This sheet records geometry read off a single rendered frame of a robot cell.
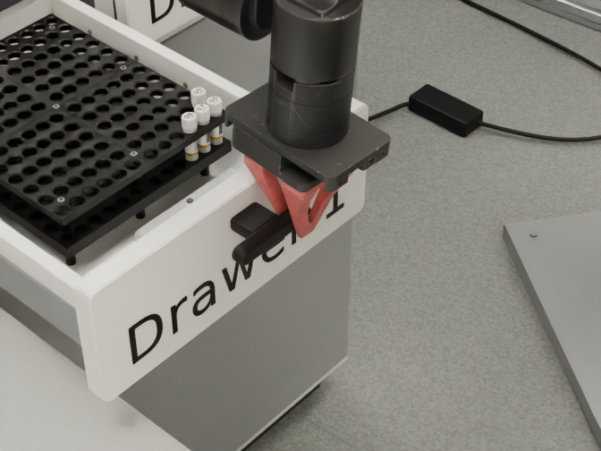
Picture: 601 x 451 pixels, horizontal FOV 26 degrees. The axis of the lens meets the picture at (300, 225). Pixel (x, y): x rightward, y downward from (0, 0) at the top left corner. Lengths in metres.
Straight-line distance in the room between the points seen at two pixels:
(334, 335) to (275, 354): 0.14
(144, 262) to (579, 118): 1.79
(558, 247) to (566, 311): 0.15
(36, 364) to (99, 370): 0.15
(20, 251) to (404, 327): 1.25
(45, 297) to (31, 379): 0.11
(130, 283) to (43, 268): 0.08
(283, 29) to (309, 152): 0.09
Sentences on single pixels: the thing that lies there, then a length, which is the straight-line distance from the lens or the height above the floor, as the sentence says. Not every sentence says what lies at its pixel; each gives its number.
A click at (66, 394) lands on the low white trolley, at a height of 0.76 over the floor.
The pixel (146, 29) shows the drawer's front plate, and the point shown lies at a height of 0.84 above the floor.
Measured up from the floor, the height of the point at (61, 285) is 0.89.
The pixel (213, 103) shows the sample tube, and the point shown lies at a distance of 1.05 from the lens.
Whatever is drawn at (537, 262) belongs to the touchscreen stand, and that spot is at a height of 0.03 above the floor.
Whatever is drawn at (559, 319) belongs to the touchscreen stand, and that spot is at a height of 0.03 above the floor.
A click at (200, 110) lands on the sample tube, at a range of 1.04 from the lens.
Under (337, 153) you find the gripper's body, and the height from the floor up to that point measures 0.99.
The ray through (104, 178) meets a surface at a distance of 1.00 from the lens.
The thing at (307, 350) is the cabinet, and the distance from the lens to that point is 1.87.
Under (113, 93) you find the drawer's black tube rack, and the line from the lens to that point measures 1.09.
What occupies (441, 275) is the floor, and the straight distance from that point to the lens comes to 2.22.
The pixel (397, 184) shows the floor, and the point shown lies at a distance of 2.40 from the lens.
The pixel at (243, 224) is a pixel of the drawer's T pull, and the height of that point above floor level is 0.91.
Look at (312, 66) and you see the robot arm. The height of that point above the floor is 1.06.
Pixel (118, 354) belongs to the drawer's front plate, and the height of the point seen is 0.86.
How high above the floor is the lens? 1.53
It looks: 42 degrees down
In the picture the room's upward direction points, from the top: straight up
